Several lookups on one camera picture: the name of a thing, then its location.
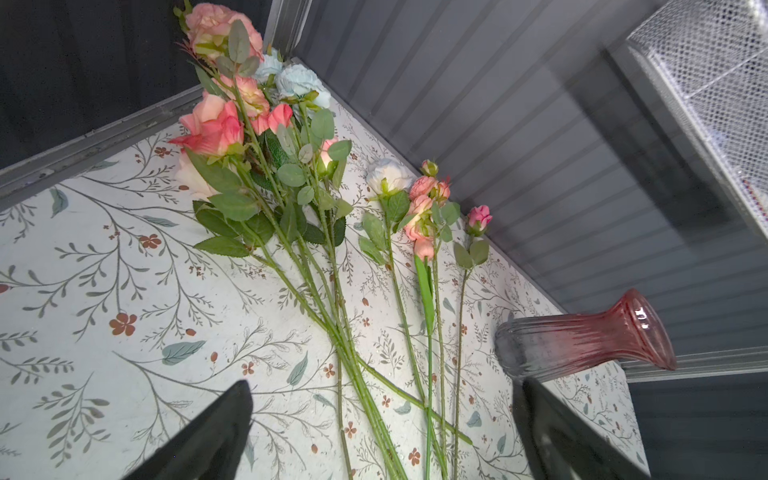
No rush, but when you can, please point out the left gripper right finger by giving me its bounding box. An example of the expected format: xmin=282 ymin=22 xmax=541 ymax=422
xmin=513 ymin=377 xmax=650 ymax=480

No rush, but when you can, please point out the pink tulip bud stem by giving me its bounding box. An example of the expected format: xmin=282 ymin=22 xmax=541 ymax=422
xmin=414 ymin=239 xmax=435 ymax=479

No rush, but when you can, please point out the white wire wall basket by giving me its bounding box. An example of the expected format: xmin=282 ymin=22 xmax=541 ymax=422
xmin=627 ymin=1 xmax=767 ymax=235

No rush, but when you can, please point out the dark red glass vase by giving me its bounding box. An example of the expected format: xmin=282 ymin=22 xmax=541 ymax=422
xmin=494 ymin=289 xmax=677 ymax=382

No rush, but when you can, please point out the flower bunch on table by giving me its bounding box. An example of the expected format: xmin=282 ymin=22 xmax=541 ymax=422
xmin=169 ymin=1 xmax=475 ymax=480

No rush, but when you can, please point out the small pink rose spray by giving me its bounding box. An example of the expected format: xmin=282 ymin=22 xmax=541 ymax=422
xmin=403 ymin=160 xmax=459 ymax=479

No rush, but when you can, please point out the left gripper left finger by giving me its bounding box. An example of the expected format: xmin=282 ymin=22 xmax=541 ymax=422
xmin=127 ymin=380 xmax=253 ymax=480

